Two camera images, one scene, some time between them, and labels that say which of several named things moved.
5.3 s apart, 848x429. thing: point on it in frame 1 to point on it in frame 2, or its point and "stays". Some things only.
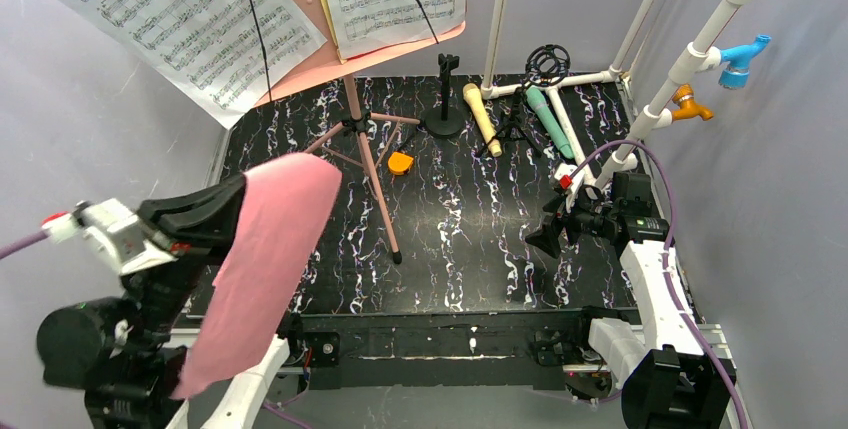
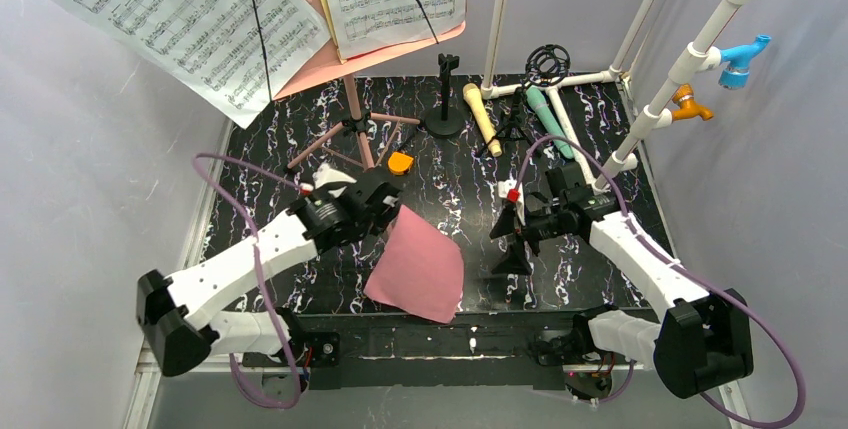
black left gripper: (163, 224) to (387, 199)
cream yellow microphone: (472, 95) stays
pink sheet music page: (286, 206) to (420, 270)
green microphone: (537, 99) stays
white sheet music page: (217, 25) stays
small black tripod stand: (546, 64) stays
